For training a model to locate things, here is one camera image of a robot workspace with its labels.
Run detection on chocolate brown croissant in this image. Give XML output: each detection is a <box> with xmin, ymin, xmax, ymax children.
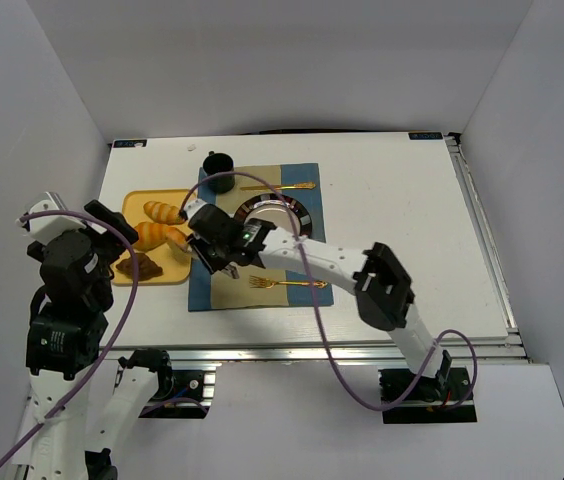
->
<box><xmin>116</xmin><ymin>252</ymin><xmax>163</xmax><ymax>281</ymax></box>

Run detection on blue label sticker right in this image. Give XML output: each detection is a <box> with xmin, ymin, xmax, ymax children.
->
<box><xmin>408</xmin><ymin>132</ymin><xmax>444</xmax><ymax>141</ymax></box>

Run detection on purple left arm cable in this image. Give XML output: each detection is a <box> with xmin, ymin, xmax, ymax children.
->
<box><xmin>0</xmin><ymin>210</ymin><xmax>139</xmax><ymax>480</ymax></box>

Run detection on golden croissant bread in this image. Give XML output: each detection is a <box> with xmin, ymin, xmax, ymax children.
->
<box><xmin>133</xmin><ymin>222</ymin><xmax>170</xmax><ymax>252</ymax></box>

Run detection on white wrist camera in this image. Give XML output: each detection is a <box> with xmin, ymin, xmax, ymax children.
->
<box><xmin>180</xmin><ymin>198</ymin><xmax>208</xmax><ymax>221</ymax></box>
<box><xmin>16</xmin><ymin>191</ymin><xmax>85</xmax><ymax>245</ymax></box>

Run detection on yellow plastic tray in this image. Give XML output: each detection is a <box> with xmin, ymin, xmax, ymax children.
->
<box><xmin>122</xmin><ymin>189</ymin><xmax>192</xmax><ymax>285</ymax></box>

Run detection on silver metal tongs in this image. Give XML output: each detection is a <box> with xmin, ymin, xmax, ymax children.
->
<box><xmin>184</xmin><ymin>239</ymin><xmax>242</xmax><ymax>280</ymax></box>

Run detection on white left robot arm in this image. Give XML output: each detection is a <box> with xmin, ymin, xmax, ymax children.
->
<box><xmin>22</xmin><ymin>192</ymin><xmax>174</xmax><ymax>479</ymax></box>

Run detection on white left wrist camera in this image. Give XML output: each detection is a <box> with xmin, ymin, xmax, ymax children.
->
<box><xmin>16</xmin><ymin>191</ymin><xmax>85</xmax><ymax>245</ymax></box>

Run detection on blue label sticker left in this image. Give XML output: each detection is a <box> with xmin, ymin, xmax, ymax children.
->
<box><xmin>112</xmin><ymin>139</ymin><xmax>147</xmax><ymax>149</ymax></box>

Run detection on small round bread bun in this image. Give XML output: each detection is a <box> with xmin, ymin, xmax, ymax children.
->
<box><xmin>164</xmin><ymin>226</ymin><xmax>191</xmax><ymax>255</ymax></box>

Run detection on long striped bread roll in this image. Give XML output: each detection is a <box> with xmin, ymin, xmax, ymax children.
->
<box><xmin>143</xmin><ymin>201</ymin><xmax>185</xmax><ymax>225</ymax></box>

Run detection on gold fork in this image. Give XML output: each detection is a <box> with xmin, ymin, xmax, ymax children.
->
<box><xmin>248</xmin><ymin>275</ymin><xmax>328</xmax><ymax>289</ymax></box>

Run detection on blue beige checkered placemat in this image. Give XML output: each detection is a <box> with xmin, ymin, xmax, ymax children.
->
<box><xmin>187</xmin><ymin>163</ymin><xmax>334</xmax><ymax>312</ymax></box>

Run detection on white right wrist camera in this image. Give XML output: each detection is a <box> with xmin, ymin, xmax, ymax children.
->
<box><xmin>180</xmin><ymin>198</ymin><xmax>208</xmax><ymax>221</ymax></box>

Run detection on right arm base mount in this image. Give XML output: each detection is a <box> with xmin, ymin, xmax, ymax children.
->
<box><xmin>379</xmin><ymin>367</ymin><xmax>478</xmax><ymax>425</ymax></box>

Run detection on blue label sticker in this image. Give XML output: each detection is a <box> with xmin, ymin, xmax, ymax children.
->
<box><xmin>408</xmin><ymin>132</ymin><xmax>444</xmax><ymax>141</ymax></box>
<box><xmin>112</xmin><ymin>139</ymin><xmax>147</xmax><ymax>149</ymax></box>

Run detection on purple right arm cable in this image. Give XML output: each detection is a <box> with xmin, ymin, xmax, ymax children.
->
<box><xmin>179</xmin><ymin>171</ymin><xmax>478</xmax><ymax>413</ymax></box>

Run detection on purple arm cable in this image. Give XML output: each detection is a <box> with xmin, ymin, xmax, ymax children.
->
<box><xmin>179</xmin><ymin>171</ymin><xmax>478</xmax><ymax>413</ymax></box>
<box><xmin>0</xmin><ymin>210</ymin><xmax>139</xmax><ymax>480</ymax></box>

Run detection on gold butter knife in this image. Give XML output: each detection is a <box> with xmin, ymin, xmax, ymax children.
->
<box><xmin>240</xmin><ymin>182</ymin><xmax>317</xmax><ymax>191</ymax></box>

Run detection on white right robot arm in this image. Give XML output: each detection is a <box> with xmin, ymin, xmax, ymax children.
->
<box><xmin>184</xmin><ymin>200</ymin><xmax>451</xmax><ymax>400</ymax></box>

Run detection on dark rimmed ceramic plate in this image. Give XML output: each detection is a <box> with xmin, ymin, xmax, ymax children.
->
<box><xmin>233</xmin><ymin>193</ymin><xmax>313</xmax><ymax>237</ymax></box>

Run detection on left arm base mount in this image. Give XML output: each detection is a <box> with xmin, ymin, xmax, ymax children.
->
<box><xmin>115</xmin><ymin>349</ymin><xmax>210</xmax><ymax>419</ymax></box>

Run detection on dark green mug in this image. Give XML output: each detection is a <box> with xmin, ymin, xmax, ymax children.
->
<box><xmin>202</xmin><ymin>151</ymin><xmax>235</xmax><ymax>194</ymax></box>

